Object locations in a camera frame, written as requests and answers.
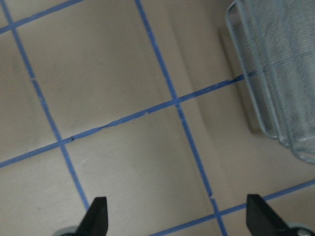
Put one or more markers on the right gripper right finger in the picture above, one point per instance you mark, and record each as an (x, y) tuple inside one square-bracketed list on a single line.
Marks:
[(262, 220)]

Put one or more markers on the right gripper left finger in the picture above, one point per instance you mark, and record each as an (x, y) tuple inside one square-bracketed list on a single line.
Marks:
[(95, 221)]

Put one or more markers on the wire mesh shelf rack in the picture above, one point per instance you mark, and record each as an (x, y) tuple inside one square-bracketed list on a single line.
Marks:
[(275, 45)]

